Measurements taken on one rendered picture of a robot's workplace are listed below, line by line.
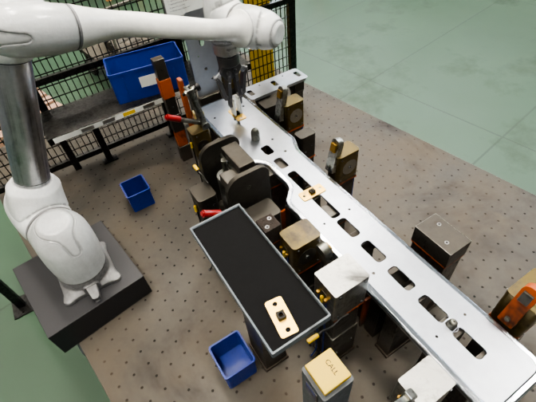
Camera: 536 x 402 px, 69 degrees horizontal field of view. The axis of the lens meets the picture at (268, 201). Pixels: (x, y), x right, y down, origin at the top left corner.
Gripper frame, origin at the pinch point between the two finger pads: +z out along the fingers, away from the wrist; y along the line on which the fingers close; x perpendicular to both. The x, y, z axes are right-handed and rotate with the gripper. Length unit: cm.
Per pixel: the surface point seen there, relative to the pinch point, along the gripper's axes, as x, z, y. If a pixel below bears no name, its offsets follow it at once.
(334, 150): -42.1, 0.3, 12.5
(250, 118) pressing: -0.8, 7.8, 5.1
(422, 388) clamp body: -106, 2, -18
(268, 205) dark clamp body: -50, 0, -17
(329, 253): -73, -1, -14
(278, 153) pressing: -25.0, 7.8, 2.1
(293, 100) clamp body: -6.8, 3.3, 21.5
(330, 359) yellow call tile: -95, -8, -32
